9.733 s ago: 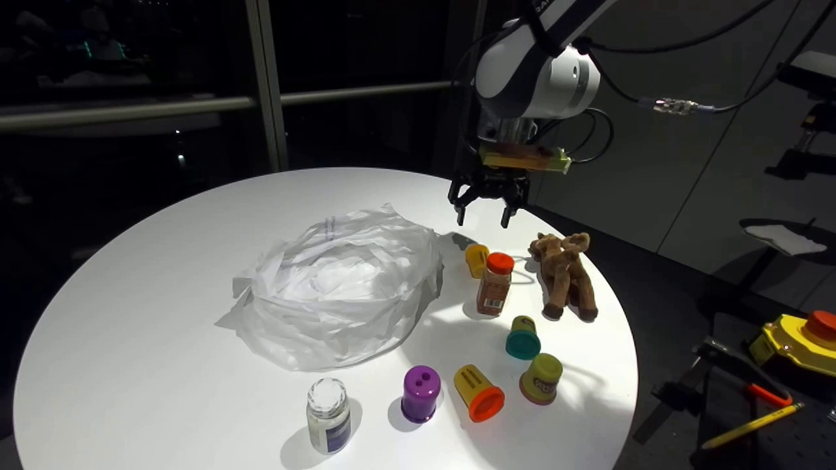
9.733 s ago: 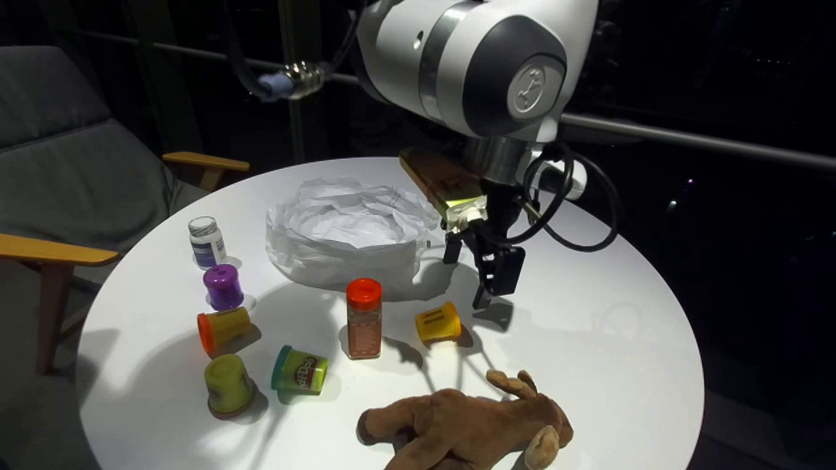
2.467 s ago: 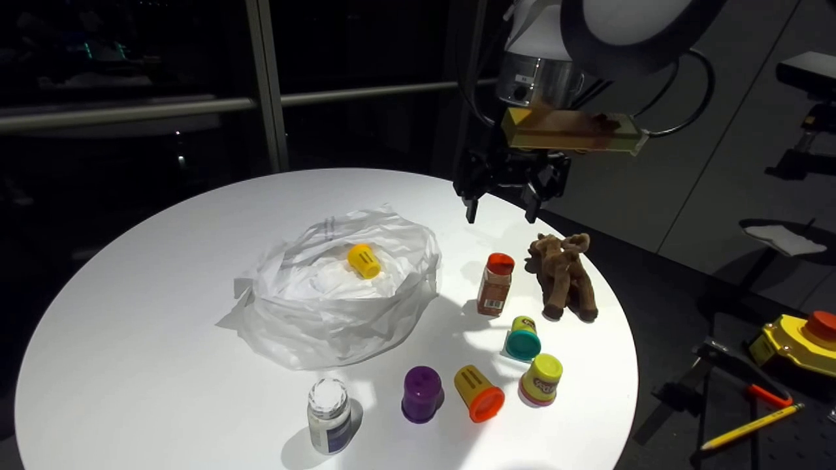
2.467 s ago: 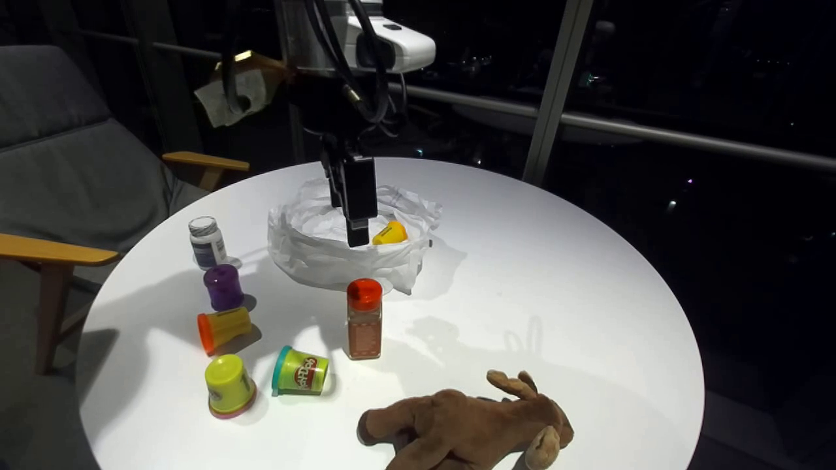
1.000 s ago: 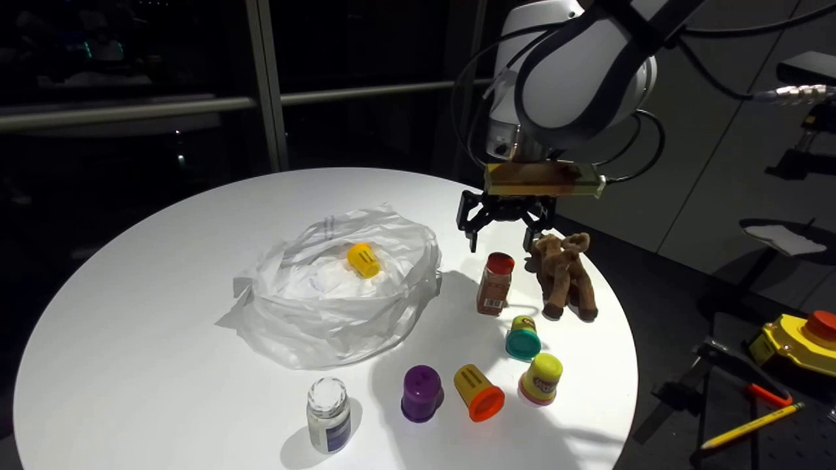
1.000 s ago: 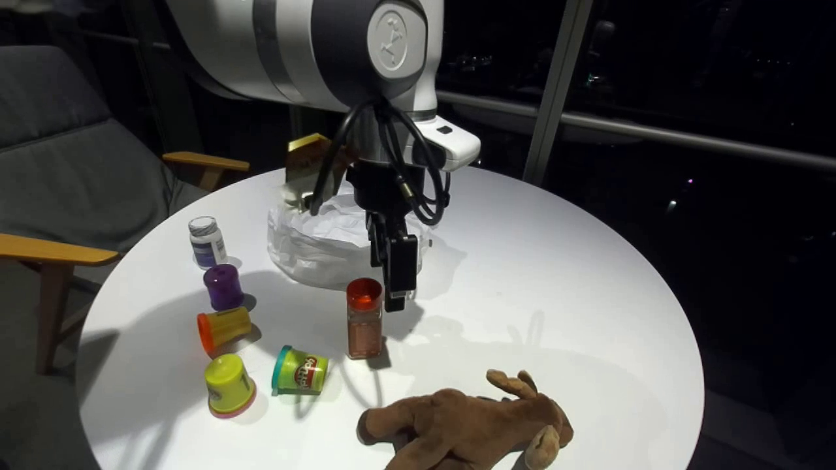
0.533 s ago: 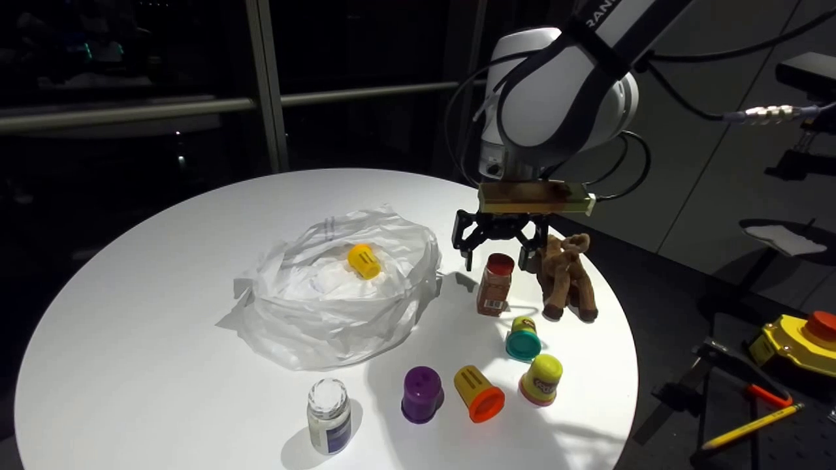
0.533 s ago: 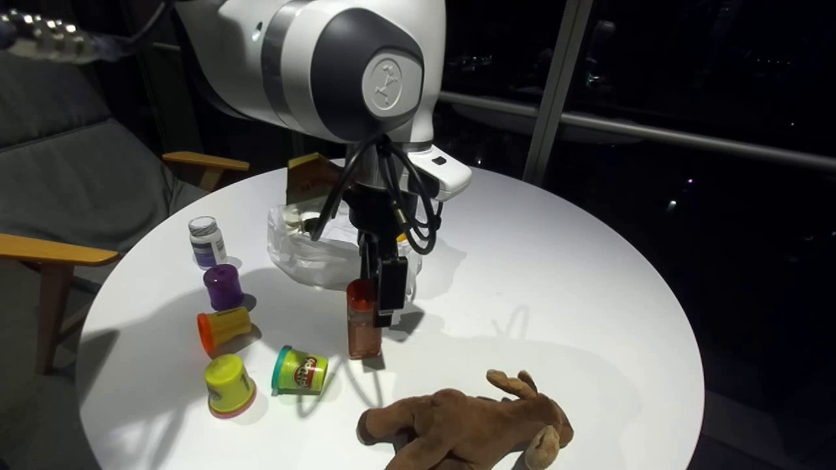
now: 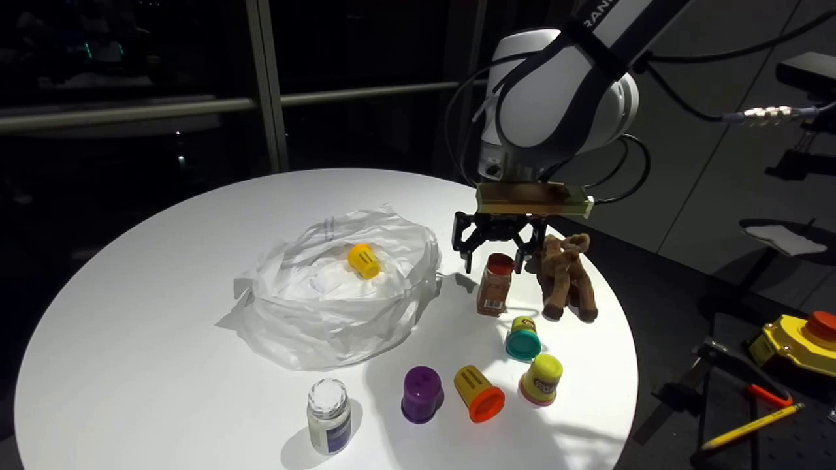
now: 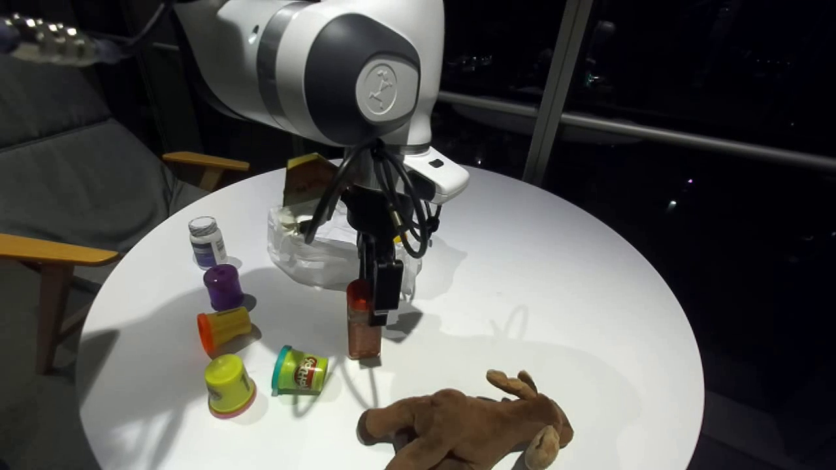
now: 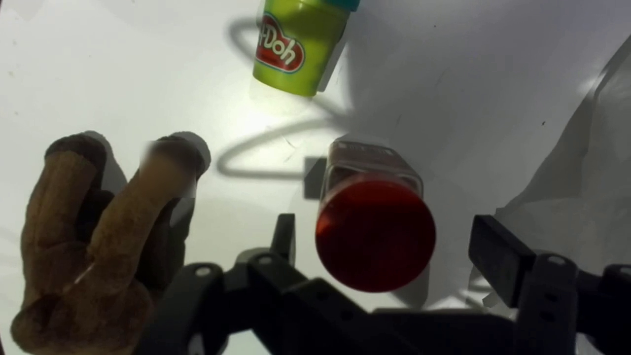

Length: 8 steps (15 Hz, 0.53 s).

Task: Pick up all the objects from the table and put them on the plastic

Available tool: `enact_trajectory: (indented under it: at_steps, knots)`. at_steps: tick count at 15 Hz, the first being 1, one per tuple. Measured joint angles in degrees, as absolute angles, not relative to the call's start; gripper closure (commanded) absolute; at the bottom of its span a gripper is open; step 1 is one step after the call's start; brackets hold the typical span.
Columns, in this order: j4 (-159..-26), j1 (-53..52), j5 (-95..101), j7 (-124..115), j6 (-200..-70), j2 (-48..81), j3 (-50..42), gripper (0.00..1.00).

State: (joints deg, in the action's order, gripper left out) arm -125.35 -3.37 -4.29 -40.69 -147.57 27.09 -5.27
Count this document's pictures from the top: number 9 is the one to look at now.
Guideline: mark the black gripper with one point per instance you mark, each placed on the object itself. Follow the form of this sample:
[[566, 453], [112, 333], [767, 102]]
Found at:
[[506, 225]]

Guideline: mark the red-capped spice bottle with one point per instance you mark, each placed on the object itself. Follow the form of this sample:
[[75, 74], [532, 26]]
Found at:
[[496, 289]]

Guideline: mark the teal-lidded green play-doh tub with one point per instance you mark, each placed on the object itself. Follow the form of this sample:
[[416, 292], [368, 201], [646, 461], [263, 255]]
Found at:
[[523, 343]]

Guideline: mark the small yellow play-doh tub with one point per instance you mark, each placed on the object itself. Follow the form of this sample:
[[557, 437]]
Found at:
[[364, 262]]

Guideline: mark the pink-lidded lime play-doh tub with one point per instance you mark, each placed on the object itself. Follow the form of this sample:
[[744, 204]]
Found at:
[[541, 379]]

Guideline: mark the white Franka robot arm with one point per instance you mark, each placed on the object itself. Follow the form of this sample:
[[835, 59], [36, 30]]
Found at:
[[557, 94]]

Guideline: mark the brown plush toy animal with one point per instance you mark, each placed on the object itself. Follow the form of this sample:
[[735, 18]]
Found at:
[[566, 274]]

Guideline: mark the orange-lidded yellow play-doh tub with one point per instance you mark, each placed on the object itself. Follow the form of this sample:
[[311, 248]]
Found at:
[[479, 392]]

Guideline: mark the purple play-doh tub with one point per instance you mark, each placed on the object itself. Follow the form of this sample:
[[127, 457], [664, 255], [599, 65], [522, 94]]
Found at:
[[421, 392]]

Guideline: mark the translucent white plastic bag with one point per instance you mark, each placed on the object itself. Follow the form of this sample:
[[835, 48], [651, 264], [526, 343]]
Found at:
[[331, 303]]

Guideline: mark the black clamp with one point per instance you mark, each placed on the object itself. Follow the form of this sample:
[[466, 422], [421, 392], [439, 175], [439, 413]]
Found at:
[[681, 398]]

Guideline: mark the white pill bottle blue label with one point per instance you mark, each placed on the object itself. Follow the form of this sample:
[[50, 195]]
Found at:
[[328, 418]]

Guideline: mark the black hand tool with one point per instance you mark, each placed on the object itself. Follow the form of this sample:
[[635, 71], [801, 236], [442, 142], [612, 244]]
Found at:
[[727, 358]]

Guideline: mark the white paper sheet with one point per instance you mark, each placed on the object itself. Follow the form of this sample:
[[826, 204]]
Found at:
[[788, 238]]

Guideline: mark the yellow pencil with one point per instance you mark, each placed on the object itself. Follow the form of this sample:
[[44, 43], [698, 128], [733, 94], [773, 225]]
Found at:
[[750, 427]]

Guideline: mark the yellow emergency stop box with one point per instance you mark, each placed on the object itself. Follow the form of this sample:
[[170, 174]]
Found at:
[[797, 339]]

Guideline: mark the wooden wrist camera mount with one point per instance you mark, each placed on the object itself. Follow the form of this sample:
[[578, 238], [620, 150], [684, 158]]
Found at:
[[536, 198]]

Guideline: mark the grey window frame post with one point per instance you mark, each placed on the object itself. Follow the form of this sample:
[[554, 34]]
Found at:
[[264, 87]]

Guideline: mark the black camera stand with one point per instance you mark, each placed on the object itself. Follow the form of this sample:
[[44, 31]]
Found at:
[[812, 69]]

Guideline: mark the grey window rail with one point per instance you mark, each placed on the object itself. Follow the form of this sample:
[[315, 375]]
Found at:
[[132, 110]]

